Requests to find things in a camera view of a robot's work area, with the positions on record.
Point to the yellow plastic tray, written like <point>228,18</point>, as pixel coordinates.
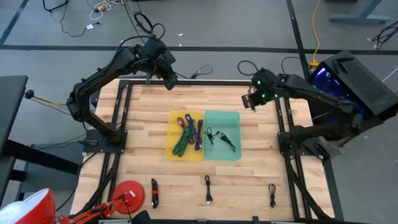
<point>186,157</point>

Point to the black computer tower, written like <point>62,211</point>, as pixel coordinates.
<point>363,84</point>

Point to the green plastic tray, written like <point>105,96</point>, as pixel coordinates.
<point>224,119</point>

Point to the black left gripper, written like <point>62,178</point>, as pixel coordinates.
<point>160,57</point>

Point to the red lamp base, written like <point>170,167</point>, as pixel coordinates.
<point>133,199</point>

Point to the wooden stick with black knob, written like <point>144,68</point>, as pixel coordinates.
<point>29,94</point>

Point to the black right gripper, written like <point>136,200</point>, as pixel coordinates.
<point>264,87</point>

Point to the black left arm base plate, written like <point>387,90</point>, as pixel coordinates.
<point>93,146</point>

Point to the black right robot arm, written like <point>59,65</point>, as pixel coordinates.
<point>311,90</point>

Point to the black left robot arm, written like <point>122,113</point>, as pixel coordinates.
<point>102,73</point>

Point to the black side desk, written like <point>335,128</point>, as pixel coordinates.
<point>11,105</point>

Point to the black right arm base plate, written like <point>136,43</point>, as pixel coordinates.
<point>283,143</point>

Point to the grey desk foot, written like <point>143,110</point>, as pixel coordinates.
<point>357,17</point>

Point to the black table corner panel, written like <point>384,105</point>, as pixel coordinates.
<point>97,96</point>

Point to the red lamp shade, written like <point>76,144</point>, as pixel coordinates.
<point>34,211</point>

